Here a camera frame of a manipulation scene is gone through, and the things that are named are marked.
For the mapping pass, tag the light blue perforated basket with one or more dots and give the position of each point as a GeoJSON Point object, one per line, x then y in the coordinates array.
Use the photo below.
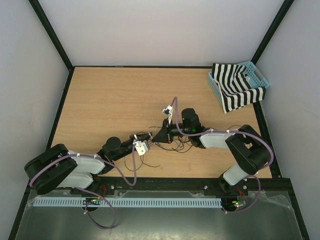
{"type": "Point", "coordinates": [256, 79]}

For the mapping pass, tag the black white striped cloth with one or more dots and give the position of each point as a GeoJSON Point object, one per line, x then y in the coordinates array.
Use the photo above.
{"type": "Point", "coordinates": [234, 87]}

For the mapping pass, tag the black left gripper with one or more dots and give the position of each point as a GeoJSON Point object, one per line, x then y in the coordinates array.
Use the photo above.
{"type": "Point", "coordinates": [141, 137]}

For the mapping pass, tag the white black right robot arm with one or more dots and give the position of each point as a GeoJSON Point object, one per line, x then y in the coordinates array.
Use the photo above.
{"type": "Point", "coordinates": [250, 151]}

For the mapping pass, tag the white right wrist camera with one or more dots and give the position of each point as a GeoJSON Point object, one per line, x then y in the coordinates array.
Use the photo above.
{"type": "Point", "coordinates": [168, 111]}

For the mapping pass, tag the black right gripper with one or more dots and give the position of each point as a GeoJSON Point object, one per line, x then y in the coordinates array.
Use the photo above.
{"type": "Point", "coordinates": [165, 134]}

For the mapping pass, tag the black cage frame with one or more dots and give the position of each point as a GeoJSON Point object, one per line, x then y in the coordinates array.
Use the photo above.
{"type": "Point", "coordinates": [258, 109]}

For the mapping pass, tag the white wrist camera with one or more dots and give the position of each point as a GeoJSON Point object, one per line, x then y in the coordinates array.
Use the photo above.
{"type": "Point", "coordinates": [141, 147]}
{"type": "Point", "coordinates": [168, 111]}

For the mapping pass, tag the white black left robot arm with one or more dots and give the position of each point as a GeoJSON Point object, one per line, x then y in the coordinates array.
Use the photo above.
{"type": "Point", "coordinates": [59, 167]}

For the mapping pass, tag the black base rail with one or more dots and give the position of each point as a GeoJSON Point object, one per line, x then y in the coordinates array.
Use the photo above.
{"type": "Point", "coordinates": [207, 186]}

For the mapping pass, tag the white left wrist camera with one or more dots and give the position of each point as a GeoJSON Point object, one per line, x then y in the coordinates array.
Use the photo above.
{"type": "Point", "coordinates": [141, 147]}

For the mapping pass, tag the white slotted cable duct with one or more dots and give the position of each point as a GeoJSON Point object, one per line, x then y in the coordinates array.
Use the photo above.
{"type": "Point", "coordinates": [128, 202]}

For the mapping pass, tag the grey metal front plate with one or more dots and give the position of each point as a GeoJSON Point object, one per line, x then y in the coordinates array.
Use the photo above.
{"type": "Point", "coordinates": [271, 218]}

